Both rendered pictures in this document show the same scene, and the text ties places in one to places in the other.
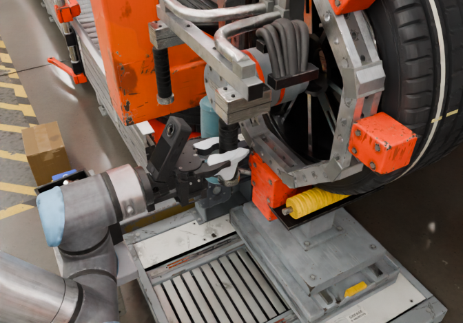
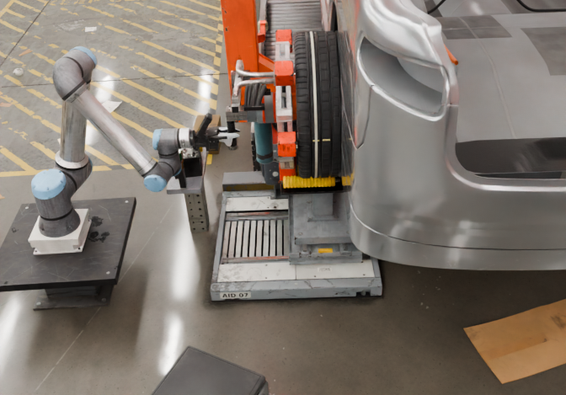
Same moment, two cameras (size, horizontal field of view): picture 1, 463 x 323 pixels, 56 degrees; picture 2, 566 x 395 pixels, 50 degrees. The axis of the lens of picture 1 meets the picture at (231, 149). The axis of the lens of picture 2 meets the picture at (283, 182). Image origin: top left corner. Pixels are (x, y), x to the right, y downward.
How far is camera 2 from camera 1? 1.99 m
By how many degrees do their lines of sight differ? 24
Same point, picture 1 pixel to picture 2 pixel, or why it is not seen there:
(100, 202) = (173, 136)
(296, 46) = (256, 95)
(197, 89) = not seen: hidden behind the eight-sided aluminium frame
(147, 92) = not seen: hidden behind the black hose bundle
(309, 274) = (300, 232)
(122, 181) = (183, 132)
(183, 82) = not seen: hidden behind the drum
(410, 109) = (300, 132)
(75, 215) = (162, 139)
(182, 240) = (255, 204)
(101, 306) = (161, 172)
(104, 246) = (173, 157)
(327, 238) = (324, 219)
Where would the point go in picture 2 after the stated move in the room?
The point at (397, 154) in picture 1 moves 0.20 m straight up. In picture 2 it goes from (285, 148) to (283, 105)
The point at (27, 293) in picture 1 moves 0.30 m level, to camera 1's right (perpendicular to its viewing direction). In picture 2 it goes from (138, 154) to (197, 172)
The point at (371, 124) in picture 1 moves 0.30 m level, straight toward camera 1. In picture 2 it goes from (283, 135) to (224, 162)
